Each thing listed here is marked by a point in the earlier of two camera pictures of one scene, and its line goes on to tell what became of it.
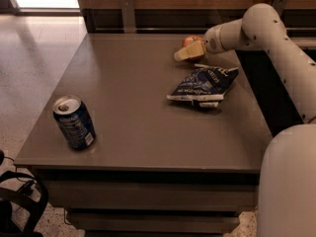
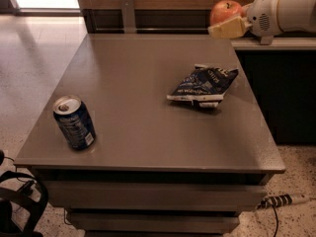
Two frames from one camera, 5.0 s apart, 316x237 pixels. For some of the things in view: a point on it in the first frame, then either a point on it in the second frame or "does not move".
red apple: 190,39 to 224,11
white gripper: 211,41 to 261,20
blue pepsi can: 75,122 does not move
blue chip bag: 204,85 does not move
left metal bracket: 128,14 does not move
